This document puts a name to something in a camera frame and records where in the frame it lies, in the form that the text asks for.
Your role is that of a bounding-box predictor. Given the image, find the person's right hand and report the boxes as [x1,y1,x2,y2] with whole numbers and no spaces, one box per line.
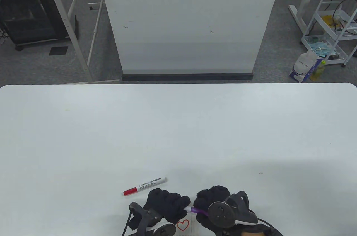
[193,186,232,236]

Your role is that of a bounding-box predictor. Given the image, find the person's left hand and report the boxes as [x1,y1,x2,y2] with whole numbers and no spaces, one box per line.
[143,188,192,223]

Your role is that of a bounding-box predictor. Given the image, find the purple glitter glue pen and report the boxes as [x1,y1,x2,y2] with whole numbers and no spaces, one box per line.
[184,205,209,217]

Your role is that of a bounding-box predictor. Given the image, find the white marker with red cap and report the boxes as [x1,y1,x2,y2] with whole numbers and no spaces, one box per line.
[123,177,168,196]

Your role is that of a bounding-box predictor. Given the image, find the white paper with heart outline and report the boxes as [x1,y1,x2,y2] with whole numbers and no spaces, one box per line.
[174,212,200,236]

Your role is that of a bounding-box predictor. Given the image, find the grey right wrist tracker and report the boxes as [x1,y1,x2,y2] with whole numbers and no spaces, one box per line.
[208,191,258,229]

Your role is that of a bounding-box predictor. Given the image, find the grey wrist tracker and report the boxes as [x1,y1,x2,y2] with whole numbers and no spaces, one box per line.
[208,191,258,229]
[123,202,177,236]

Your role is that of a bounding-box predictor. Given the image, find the grey left wrist tracker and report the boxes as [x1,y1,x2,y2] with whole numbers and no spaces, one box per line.
[123,202,177,236]

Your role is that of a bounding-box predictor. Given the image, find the black board base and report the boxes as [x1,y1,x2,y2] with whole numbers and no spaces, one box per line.
[122,73,254,81]

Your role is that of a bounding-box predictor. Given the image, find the white plastic bag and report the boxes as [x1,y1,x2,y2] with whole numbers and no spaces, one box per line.
[289,49,318,83]

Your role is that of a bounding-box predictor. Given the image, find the yellow-green bottle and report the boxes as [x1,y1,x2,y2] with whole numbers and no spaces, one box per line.
[310,60,326,82]

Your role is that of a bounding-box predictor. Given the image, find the white partition board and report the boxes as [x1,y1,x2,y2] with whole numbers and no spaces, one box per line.
[96,0,285,75]

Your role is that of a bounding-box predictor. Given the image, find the teal face masks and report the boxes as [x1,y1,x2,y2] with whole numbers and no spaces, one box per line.
[305,35,336,55]

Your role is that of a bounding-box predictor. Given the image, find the black floor plate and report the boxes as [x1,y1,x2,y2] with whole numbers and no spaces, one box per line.
[49,46,68,56]

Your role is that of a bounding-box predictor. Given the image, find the white desk leg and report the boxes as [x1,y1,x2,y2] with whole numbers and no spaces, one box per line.
[288,0,320,35]

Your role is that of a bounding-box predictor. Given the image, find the yellow item on cart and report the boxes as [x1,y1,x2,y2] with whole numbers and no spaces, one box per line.
[322,15,339,27]

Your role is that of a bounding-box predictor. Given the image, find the white utility cart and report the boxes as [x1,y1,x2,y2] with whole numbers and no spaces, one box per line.
[301,0,357,68]

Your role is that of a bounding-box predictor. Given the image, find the black cabinet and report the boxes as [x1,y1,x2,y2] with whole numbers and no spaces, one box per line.
[0,0,70,51]

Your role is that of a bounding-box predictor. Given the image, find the black right tracker cable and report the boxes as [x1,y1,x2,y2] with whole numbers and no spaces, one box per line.
[257,218,283,236]

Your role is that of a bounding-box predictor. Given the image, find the white metal frame stand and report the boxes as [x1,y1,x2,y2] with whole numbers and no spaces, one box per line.
[42,0,120,84]

